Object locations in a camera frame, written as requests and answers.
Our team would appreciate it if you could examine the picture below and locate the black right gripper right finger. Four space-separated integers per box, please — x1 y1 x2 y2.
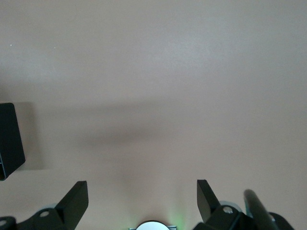
193 179 294 230

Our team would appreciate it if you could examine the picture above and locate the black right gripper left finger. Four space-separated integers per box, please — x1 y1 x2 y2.
0 181 89 230

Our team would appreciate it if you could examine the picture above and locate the black rectangular plastic box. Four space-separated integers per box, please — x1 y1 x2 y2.
0 103 26 182

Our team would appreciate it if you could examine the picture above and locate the brown table cover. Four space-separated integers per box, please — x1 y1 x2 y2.
0 0 307 230

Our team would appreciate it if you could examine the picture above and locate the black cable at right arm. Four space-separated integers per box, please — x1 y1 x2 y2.
243 189 276 230

